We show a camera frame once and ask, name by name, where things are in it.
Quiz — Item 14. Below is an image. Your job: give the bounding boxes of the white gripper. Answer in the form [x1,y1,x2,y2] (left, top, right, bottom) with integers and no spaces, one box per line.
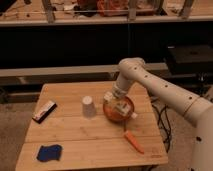
[103,85,130,116]

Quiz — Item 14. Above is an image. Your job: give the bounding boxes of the white plastic bottle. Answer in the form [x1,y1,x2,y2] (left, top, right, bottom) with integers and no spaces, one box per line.
[115,102,134,118]

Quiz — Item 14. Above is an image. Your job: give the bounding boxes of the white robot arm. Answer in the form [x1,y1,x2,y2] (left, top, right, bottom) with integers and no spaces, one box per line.
[103,58,213,171]

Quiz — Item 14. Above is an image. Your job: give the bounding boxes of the orange ceramic bowl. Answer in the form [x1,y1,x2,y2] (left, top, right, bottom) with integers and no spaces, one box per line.
[103,96,134,122]

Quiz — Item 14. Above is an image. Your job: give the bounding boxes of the white paper cup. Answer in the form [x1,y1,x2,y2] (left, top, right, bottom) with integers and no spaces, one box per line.
[82,96,96,118]

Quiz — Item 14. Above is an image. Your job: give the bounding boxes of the orange carrot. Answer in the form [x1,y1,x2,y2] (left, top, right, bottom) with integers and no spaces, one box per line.
[124,130,144,154]

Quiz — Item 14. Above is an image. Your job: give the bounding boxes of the long wooden bench shelf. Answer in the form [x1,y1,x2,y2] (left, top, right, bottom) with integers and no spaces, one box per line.
[0,62,169,78]

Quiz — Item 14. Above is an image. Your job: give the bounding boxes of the wooden folding table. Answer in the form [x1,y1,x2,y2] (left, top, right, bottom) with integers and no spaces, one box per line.
[15,82,168,171]

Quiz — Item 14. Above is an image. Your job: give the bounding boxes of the blue sponge cloth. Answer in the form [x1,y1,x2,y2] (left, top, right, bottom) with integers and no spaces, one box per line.
[37,144,62,162]

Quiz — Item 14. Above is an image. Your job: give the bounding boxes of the black box on shelf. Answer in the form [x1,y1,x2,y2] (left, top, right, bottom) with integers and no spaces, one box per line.
[165,45,213,74]

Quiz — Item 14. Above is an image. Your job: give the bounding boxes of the black cables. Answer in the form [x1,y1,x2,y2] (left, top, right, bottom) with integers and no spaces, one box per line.
[151,99,173,154]

